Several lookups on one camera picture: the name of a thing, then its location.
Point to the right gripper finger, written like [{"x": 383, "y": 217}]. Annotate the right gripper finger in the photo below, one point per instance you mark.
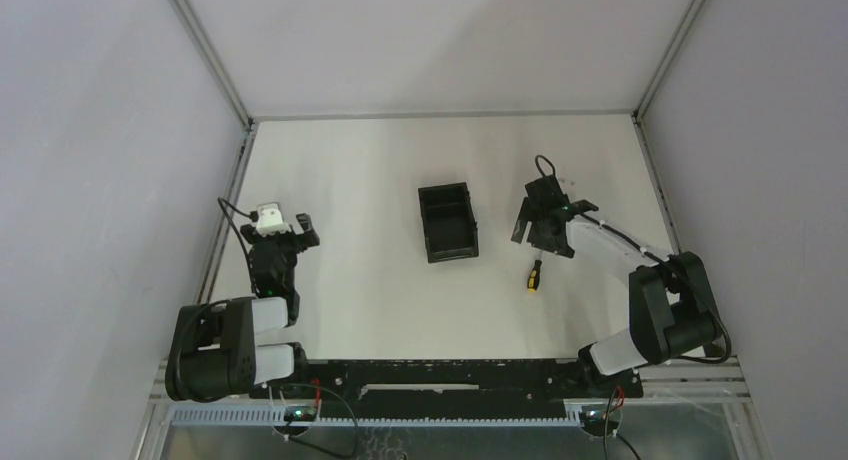
[
  {"x": 523, "y": 223},
  {"x": 556, "y": 245}
]

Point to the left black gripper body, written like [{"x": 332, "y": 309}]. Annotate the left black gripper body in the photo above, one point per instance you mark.
[{"x": 279, "y": 239}]

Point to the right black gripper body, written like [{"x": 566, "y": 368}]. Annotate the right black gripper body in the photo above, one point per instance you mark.
[{"x": 548, "y": 231}]

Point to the yellow black screwdriver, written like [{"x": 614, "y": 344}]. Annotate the yellow black screwdriver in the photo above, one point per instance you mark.
[{"x": 534, "y": 276}]

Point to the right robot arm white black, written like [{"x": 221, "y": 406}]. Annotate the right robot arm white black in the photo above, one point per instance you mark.
[{"x": 670, "y": 303}]

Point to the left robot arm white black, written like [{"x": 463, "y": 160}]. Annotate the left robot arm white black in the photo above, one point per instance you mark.
[{"x": 214, "y": 351}]

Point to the black plastic bin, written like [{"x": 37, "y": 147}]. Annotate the black plastic bin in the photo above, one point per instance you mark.
[{"x": 448, "y": 222}]

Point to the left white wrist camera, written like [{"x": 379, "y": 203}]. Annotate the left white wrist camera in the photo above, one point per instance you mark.
[{"x": 270, "y": 220}]

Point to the aluminium frame profile back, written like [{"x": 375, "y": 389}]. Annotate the aluminium frame profile back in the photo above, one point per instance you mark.
[{"x": 442, "y": 114}]

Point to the left controller board with wires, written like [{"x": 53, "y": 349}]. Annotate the left controller board with wires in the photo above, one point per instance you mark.
[{"x": 297, "y": 414}]

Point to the controller board with wires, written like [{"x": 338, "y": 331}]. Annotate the controller board with wires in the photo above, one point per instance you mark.
[
  {"x": 603, "y": 424},
  {"x": 297, "y": 414}
]

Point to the right controller board with wires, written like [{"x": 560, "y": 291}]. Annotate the right controller board with wires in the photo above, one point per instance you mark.
[{"x": 603, "y": 424}]

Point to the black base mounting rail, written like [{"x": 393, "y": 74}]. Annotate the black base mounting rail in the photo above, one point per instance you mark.
[{"x": 462, "y": 390}]

